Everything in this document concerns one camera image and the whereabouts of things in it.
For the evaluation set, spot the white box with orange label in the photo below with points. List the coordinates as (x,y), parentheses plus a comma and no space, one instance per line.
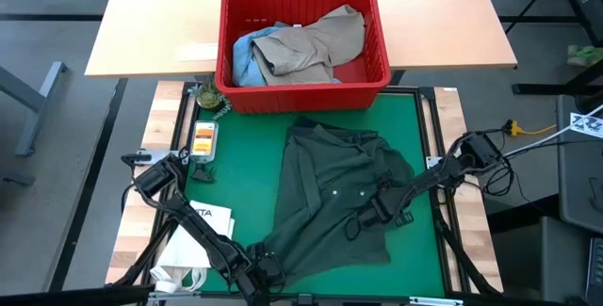
(204,140)

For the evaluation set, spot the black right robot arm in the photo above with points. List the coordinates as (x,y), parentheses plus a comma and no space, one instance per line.
(447,169)

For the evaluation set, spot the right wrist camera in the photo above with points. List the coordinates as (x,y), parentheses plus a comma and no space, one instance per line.
(404,220)

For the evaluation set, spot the dark green shirt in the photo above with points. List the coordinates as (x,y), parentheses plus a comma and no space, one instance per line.
(325,193)

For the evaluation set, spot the light blue garment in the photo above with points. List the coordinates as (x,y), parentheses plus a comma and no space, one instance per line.
(244,59)

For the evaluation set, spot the beige garment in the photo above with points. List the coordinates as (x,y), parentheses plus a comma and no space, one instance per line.
(306,47)

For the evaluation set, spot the grey metal table leg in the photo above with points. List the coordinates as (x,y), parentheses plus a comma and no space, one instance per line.
(40,103)

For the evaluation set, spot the grey cabinet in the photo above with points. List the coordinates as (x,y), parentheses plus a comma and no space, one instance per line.
(579,179)

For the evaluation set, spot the white printed sign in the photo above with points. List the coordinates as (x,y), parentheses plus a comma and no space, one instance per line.
(586,124)

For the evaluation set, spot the small black stand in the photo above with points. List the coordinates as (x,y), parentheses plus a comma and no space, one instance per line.
(203,174)

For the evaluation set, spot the white tote bag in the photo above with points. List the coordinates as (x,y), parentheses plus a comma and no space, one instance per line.
(188,249)

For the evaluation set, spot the red plastic laundry bin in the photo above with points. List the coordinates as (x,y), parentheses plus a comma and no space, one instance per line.
(301,101)

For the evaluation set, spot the grey box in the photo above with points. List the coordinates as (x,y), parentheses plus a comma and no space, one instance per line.
(537,259)

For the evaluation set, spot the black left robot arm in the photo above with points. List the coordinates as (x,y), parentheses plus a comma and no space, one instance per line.
(202,230)

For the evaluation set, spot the black metal station frame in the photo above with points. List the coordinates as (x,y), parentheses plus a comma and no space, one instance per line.
(431,108)

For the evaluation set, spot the green object on floor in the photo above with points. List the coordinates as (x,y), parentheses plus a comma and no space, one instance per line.
(586,55)

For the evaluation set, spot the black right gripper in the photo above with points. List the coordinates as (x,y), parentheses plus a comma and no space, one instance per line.
(384,204)

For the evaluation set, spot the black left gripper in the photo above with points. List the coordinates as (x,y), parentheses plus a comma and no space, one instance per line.
(266,270)

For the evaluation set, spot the black metal table legs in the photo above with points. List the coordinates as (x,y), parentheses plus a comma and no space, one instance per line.
(579,4)

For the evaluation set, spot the light wooden table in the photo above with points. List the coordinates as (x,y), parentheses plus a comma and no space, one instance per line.
(155,23)

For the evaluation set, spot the small potted succulent plant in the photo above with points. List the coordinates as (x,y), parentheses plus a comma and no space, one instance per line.
(209,99)

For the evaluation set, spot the green table mat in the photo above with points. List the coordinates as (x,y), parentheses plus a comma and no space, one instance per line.
(245,179)

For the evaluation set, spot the pale paper strip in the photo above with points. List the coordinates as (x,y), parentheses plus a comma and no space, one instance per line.
(197,52)

